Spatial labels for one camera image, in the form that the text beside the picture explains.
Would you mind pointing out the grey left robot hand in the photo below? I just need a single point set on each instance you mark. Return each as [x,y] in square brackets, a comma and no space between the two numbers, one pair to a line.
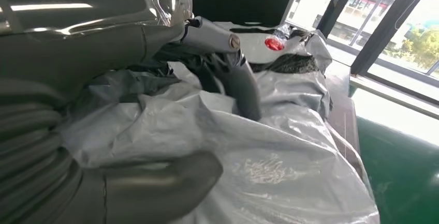
[75,44]

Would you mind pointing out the grey package with black logo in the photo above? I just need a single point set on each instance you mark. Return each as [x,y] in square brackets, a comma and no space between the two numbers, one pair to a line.
[274,167]

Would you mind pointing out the green conveyor belt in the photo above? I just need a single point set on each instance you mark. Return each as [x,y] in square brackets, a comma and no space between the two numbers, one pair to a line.
[401,181]

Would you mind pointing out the black window frame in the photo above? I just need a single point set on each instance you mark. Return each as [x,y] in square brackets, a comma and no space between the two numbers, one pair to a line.
[391,23]

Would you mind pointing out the silver conveyor rail, white cap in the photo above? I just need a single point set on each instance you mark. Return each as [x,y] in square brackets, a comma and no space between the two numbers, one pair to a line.
[394,95]

